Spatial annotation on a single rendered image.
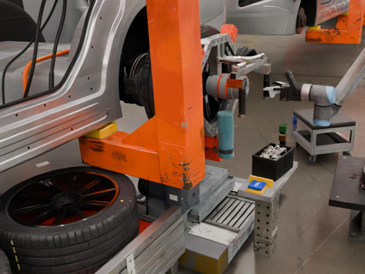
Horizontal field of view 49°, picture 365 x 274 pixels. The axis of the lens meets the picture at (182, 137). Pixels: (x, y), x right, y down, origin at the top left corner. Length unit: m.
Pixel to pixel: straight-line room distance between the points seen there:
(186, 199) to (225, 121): 0.46
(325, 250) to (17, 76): 1.91
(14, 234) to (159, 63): 0.91
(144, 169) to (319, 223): 1.19
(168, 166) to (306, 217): 1.13
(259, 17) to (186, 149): 3.13
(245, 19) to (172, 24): 3.12
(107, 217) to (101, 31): 0.90
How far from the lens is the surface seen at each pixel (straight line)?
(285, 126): 2.21
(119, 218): 1.78
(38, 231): 1.76
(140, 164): 1.95
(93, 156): 2.15
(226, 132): 2.17
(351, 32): 5.69
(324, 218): 2.67
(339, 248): 2.44
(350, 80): 2.32
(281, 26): 4.82
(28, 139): 1.78
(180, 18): 1.62
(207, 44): 2.12
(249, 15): 4.70
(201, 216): 2.39
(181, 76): 1.65
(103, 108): 2.06
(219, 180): 2.58
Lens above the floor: 1.43
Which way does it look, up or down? 22 degrees down
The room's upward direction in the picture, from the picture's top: 3 degrees counter-clockwise
